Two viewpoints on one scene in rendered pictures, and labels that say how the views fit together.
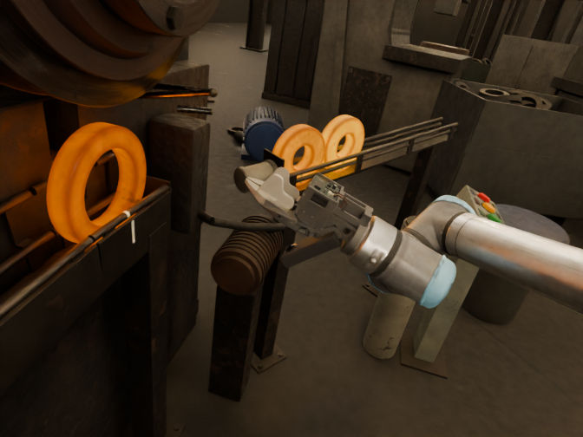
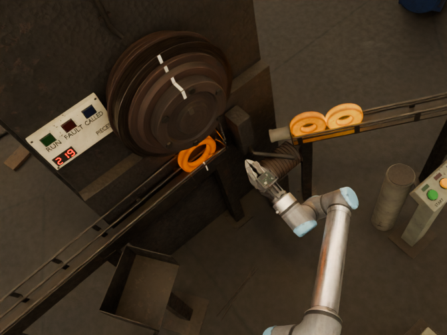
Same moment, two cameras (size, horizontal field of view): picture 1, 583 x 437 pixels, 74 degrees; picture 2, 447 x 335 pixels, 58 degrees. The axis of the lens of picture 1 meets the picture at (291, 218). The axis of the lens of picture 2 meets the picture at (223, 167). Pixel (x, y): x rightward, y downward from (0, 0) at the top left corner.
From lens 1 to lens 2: 1.30 m
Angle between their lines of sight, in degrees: 50
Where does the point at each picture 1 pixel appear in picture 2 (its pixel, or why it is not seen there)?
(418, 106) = not seen: outside the picture
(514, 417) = (438, 300)
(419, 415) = (372, 267)
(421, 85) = not seen: outside the picture
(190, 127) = (237, 123)
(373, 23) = not seen: outside the picture
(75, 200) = (184, 165)
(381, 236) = (281, 205)
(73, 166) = (182, 157)
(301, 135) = (304, 120)
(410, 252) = (290, 216)
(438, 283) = (297, 230)
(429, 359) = (409, 243)
